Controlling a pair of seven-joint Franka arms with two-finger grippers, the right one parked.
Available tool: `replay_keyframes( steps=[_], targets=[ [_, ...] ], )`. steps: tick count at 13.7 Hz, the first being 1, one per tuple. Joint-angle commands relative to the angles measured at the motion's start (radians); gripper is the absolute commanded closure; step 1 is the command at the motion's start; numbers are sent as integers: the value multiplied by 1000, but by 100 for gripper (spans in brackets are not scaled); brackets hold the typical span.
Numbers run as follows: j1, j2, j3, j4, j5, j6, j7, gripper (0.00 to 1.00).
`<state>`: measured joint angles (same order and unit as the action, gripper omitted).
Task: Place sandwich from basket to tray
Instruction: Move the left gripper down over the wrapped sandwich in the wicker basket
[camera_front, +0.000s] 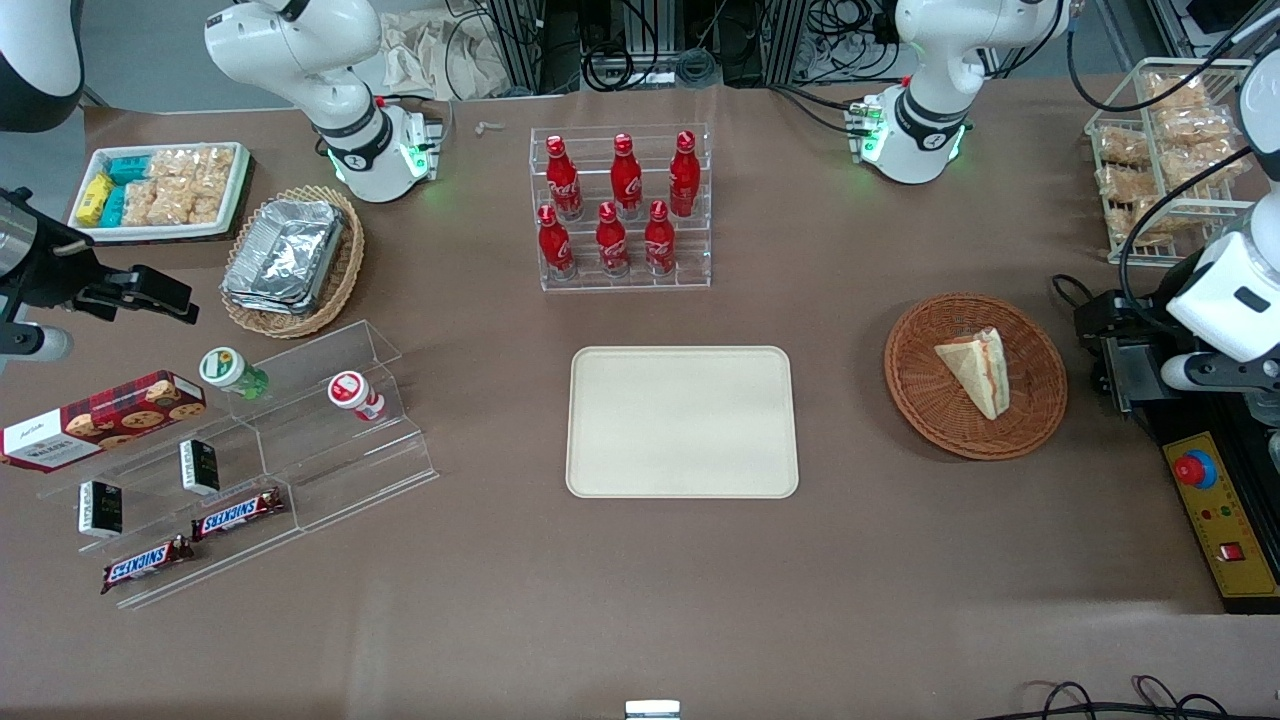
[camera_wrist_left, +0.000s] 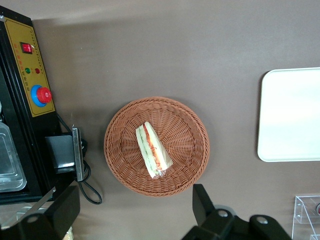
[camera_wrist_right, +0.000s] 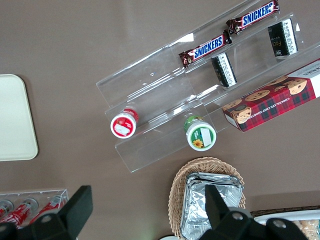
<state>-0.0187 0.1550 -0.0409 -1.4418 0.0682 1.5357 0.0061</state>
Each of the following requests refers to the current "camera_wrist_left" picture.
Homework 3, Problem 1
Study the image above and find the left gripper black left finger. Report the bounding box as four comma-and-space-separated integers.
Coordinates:
0, 185, 81, 240

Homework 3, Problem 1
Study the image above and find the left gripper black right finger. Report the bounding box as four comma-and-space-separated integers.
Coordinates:
182, 183, 293, 240

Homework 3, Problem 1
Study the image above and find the triangle sandwich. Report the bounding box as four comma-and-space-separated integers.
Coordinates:
135, 121, 174, 180

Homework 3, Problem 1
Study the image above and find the brown round wicker basket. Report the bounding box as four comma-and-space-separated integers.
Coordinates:
103, 96, 210, 198

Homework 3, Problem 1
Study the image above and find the white rectangular tray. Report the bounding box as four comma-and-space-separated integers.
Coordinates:
257, 66, 320, 163

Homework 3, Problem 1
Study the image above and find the silver metal strip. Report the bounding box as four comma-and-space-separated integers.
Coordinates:
24, 187, 57, 219

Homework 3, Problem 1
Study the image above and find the black block with metal plate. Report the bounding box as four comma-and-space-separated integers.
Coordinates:
44, 127, 87, 182

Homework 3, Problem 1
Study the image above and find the clear plastic food container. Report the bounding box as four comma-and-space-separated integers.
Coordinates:
0, 122, 28, 193

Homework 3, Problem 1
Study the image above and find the clear acrylic bottle box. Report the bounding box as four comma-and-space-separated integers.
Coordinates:
291, 194, 320, 240

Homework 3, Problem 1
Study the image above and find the black sealing machine, yellow panel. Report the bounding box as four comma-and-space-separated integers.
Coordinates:
0, 4, 76, 204

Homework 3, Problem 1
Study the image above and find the black power cable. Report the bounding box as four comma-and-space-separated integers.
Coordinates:
56, 113, 103, 205

